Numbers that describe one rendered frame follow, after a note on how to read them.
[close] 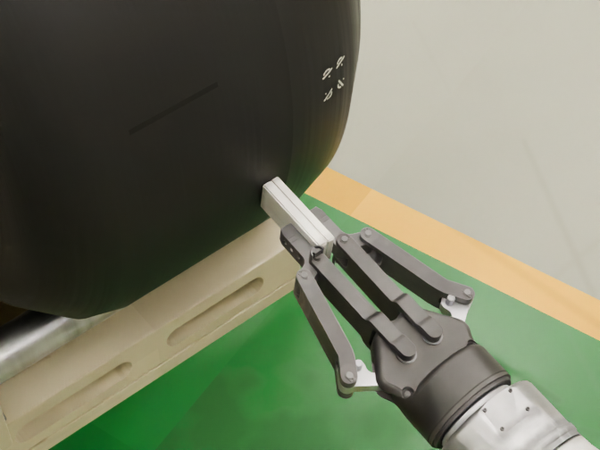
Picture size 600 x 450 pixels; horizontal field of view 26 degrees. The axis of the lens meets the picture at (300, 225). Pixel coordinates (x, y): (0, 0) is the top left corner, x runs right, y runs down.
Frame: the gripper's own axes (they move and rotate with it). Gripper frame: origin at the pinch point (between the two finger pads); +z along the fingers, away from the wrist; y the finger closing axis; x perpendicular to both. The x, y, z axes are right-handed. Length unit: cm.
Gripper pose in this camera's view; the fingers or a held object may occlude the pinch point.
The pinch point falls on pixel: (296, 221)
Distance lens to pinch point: 99.3
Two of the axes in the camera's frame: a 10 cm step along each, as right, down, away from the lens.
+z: -6.3, -6.8, 3.8
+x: -0.9, 5.4, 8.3
